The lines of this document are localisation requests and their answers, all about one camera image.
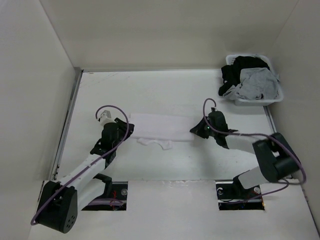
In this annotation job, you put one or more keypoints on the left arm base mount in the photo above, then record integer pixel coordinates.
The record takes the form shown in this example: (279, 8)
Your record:
(113, 190)

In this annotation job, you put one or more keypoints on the black tank top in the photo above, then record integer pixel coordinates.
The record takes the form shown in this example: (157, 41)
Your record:
(231, 73)

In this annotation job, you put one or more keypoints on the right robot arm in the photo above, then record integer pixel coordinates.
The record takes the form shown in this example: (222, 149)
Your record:
(276, 159)

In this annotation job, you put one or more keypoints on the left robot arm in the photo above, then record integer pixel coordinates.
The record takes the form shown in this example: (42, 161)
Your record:
(62, 200)

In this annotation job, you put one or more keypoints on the white tank top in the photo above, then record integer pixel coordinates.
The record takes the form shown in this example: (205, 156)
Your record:
(163, 130)

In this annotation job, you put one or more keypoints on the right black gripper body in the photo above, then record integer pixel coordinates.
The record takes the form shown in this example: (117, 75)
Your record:
(204, 130)

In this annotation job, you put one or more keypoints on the white plastic laundry basket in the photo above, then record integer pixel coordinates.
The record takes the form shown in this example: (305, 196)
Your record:
(257, 102)

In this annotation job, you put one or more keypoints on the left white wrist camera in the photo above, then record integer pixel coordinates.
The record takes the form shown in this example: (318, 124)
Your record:
(105, 118)

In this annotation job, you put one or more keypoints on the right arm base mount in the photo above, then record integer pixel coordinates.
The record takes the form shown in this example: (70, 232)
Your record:
(231, 198)

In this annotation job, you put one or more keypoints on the grey tank top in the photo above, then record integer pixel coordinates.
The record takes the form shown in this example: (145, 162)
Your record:
(255, 84)

